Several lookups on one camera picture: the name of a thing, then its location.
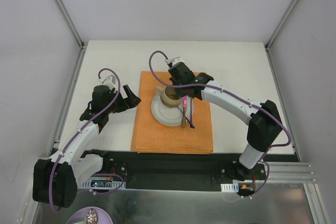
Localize white ceramic plate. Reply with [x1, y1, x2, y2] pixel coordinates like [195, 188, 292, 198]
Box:
[151, 94, 190, 126]

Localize white cable duct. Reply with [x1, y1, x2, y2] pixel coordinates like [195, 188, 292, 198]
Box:
[220, 183, 239, 193]
[78, 179, 126, 190]

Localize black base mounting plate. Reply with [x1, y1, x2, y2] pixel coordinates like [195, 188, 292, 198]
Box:
[84, 150, 266, 191]

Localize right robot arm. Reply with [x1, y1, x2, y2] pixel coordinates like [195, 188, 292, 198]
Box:
[167, 61, 282, 181]

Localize iridescent purple knife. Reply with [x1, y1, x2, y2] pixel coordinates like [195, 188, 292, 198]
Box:
[181, 96, 187, 129]

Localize left white cable duct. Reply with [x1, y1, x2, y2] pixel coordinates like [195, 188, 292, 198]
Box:
[78, 179, 126, 190]

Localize silver cutlery on lilac plate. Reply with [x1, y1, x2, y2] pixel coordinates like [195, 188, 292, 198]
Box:
[85, 208, 98, 224]

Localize right aluminium frame post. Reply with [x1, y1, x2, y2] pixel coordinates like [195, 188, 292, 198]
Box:
[265, 0, 300, 52]

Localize left aluminium frame post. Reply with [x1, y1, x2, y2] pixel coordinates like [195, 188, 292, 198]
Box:
[54, 0, 85, 49]

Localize aluminium frame post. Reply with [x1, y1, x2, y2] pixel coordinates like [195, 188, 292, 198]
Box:
[265, 0, 300, 52]
[54, 0, 85, 49]

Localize orange cloth placemat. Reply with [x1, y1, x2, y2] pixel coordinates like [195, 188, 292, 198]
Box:
[131, 71, 213, 154]

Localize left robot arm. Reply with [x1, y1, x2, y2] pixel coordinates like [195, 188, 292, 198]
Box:
[32, 84, 141, 208]

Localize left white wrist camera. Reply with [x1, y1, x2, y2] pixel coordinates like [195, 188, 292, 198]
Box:
[99, 74, 118, 90]

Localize aluminium front rail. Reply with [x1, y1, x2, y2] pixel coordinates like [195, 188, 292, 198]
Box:
[36, 155, 317, 183]

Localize blue metal fork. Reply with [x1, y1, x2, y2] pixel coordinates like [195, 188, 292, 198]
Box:
[177, 107, 195, 129]

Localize right white cable duct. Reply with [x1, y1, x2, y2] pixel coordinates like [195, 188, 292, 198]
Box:
[220, 183, 239, 193]

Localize beige ceramic mug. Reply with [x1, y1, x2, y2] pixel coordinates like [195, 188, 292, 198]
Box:
[154, 86, 182, 108]

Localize gold purple spoon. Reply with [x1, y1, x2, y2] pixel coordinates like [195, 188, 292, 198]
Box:
[189, 98, 195, 129]

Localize lilac plate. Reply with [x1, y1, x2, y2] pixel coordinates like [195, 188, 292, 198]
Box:
[66, 207, 113, 224]

